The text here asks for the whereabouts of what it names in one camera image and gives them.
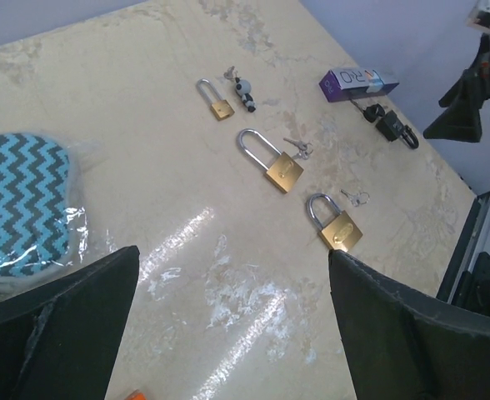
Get blue zigzag sponge pack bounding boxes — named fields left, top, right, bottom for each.
left=0, top=132, right=94, bottom=291

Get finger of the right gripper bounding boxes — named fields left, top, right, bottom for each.
left=423, top=69, right=485, bottom=143

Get small brass padlock with keys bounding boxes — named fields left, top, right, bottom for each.
left=196, top=78, right=235, bottom=121

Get keys of short padlock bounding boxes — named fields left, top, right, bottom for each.
left=340, top=189, right=370, bottom=207

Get black padlock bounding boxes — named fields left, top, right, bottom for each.
left=375, top=110, right=419, bottom=150

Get orange razor box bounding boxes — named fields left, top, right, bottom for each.
left=124, top=390, right=147, bottom=400

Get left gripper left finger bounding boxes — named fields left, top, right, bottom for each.
left=0, top=246, right=140, bottom=399

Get short shackle brass padlock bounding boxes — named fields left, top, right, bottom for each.
left=307, top=193, right=363, bottom=253

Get purple white box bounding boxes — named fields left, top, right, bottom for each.
left=318, top=67, right=399, bottom=103

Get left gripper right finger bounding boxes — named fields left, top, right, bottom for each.
left=328, top=250, right=490, bottom=399

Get black key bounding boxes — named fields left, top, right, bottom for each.
left=349, top=98, right=386, bottom=123

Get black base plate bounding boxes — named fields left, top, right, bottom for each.
left=436, top=189, right=490, bottom=322

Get long shackle brass padlock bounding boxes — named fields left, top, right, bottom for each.
left=237, top=128, right=303, bottom=194

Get panda keychain with keys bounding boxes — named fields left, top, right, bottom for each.
left=223, top=66, right=256, bottom=113

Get keys of long padlock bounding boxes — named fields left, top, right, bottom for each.
left=283, top=137, right=313, bottom=160

